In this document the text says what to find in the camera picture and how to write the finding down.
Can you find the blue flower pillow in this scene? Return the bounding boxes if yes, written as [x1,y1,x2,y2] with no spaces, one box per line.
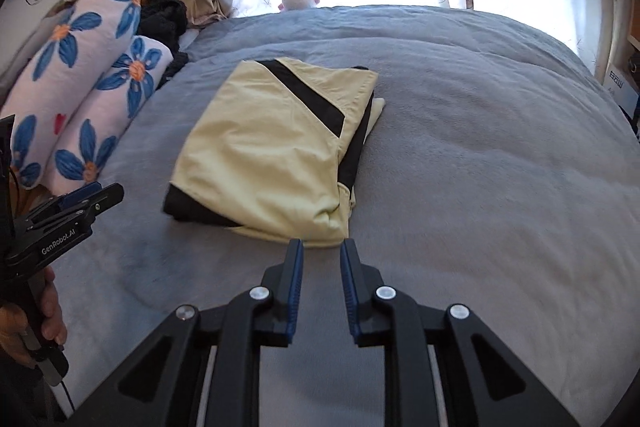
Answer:
[1,0,141,190]
[41,36,174,195]

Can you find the dark clothes pile by pillows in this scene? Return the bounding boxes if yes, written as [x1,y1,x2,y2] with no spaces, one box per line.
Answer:
[137,0,189,89]

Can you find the grey bed blanket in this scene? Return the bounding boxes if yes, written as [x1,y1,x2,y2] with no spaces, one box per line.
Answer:
[54,6,639,426]

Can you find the lower blue flower pillow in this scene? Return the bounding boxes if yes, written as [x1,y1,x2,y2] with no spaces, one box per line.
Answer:
[41,36,174,195]

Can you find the upper blue flower pillow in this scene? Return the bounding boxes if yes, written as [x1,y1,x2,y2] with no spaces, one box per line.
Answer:
[1,0,141,190]

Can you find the yellow and black hooded jacket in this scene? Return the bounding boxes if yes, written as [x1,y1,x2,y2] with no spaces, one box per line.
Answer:
[163,57,385,247]

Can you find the white blue box by bed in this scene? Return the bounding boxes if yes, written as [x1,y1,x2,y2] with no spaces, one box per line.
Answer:
[603,64,639,113]

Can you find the person left hand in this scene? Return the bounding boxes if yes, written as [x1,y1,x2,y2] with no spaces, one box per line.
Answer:
[0,265,68,371]

